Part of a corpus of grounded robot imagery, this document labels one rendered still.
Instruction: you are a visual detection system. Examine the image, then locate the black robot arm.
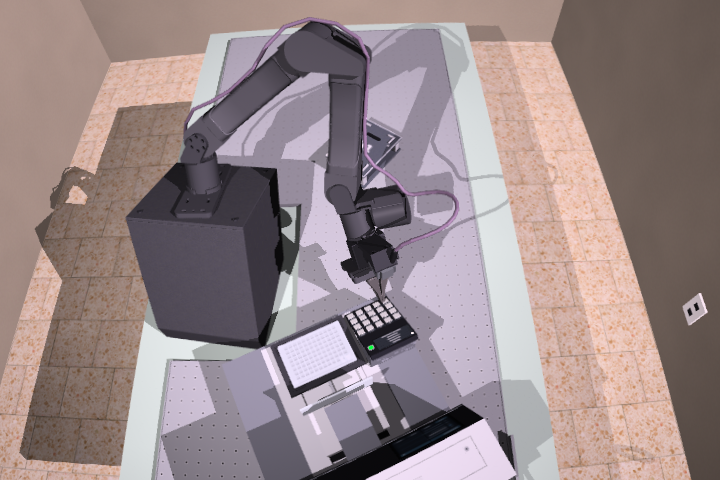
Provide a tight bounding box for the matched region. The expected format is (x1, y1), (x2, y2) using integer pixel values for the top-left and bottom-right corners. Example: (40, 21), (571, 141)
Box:
(174, 21), (411, 280)

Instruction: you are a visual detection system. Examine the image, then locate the white microplate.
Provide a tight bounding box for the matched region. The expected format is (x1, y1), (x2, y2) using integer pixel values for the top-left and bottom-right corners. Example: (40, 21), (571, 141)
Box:
(278, 321), (357, 388)

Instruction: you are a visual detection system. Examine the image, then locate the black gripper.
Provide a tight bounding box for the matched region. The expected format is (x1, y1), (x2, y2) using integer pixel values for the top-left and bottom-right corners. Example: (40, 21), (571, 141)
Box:
(340, 237), (388, 303)

